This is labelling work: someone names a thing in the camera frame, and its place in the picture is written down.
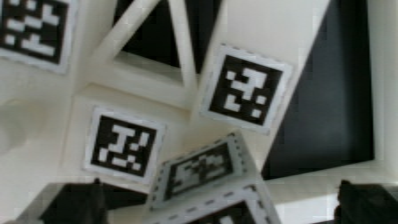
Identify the white chair back part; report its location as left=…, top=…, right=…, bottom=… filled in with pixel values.
left=0, top=0, right=334, bottom=188

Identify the white chair seat part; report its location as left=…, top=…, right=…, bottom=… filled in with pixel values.
left=0, top=85, right=188, bottom=224

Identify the white tagged cube nut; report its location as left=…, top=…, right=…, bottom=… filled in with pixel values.
left=142, top=131, right=282, bottom=224

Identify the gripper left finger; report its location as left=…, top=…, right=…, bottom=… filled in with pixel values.
left=16, top=178, right=149, bottom=224

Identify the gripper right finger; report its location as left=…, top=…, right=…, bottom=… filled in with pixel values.
left=334, top=180, right=398, bottom=224

